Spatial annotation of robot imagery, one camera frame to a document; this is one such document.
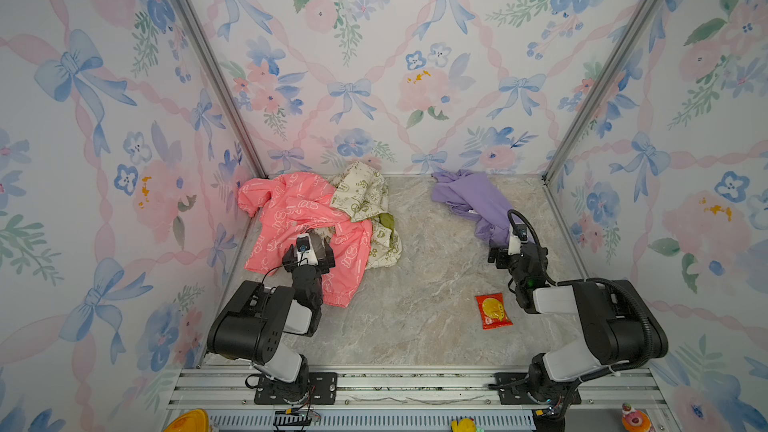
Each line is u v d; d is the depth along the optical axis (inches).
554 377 24.6
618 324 18.0
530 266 28.3
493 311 33.6
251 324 18.1
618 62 33.7
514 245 32.3
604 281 19.8
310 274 27.6
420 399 28.8
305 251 29.5
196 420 24.3
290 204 37.7
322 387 29.3
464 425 26.6
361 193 38.3
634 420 26.6
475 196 42.3
